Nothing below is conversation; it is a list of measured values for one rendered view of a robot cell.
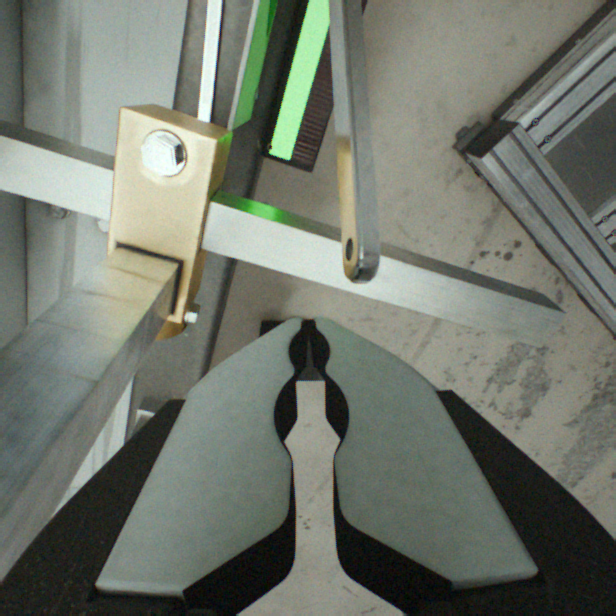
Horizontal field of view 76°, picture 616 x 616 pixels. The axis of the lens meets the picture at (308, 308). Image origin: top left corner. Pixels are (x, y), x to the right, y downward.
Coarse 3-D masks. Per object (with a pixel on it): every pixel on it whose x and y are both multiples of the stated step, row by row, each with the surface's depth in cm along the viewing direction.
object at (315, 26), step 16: (320, 0) 29; (320, 16) 29; (304, 32) 29; (320, 32) 29; (304, 48) 30; (320, 48) 30; (304, 64) 30; (288, 80) 31; (304, 80) 31; (288, 96) 31; (304, 96) 31; (288, 112) 32; (288, 128) 33; (272, 144) 33; (288, 144) 33
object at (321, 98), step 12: (324, 48) 30; (324, 60) 30; (324, 72) 31; (324, 84) 31; (312, 96) 31; (324, 96) 31; (312, 108) 32; (324, 108) 32; (312, 120) 32; (324, 120) 32; (300, 132) 33; (312, 132) 33; (300, 144) 33; (312, 144) 33; (300, 156) 34; (312, 156) 34
